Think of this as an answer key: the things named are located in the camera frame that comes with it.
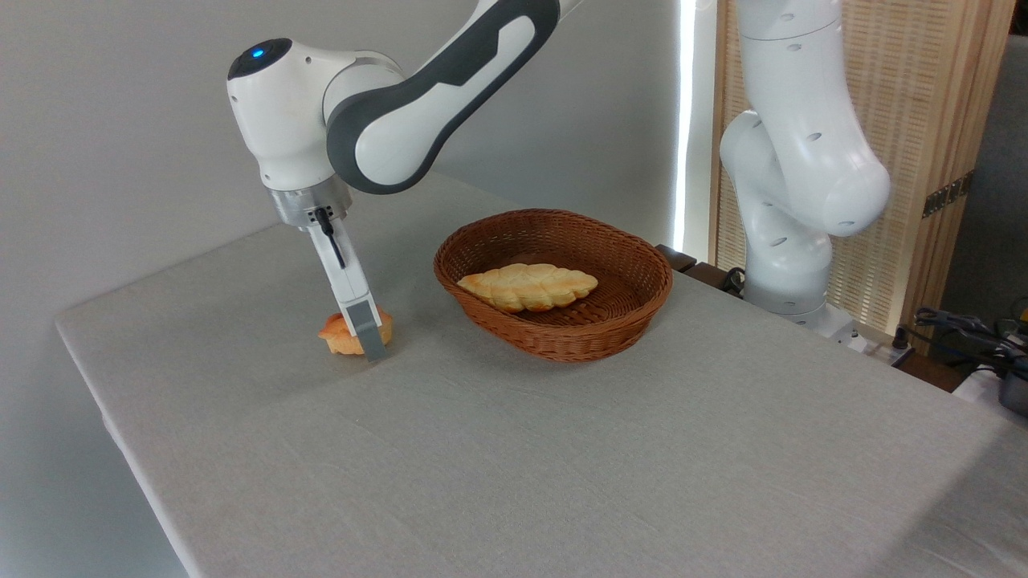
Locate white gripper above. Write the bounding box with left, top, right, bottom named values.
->
left=300, top=214, right=390, bottom=361

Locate round orange bread bun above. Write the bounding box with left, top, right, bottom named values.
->
left=318, top=309, right=395, bottom=357

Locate braided yellow bread loaf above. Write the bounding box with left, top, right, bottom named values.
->
left=457, top=263, right=600, bottom=314

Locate brown oval wicker basket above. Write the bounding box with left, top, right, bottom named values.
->
left=434, top=209, right=675, bottom=364

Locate grey tablecloth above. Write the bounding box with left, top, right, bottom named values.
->
left=55, top=173, right=1028, bottom=578

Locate dark wooden side table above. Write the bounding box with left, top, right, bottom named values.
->
left=656, top=244, right=749, bottom=299

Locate white power strip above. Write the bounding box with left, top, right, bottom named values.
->
left=851, top=331, right=916, bottom=367

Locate black metal screen hinge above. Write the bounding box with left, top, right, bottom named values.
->
left=921, top=169, right=977, bottom=218

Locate wooden slatted folding screen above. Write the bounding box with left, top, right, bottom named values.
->
left=710, top=0, right=1018, bottom=340

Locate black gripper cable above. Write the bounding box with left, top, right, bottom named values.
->
left=312, top=206, right=348, bottom=271

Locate black cable bundle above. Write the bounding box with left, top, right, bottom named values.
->
left=914, top=307, right=1028, bottom=380

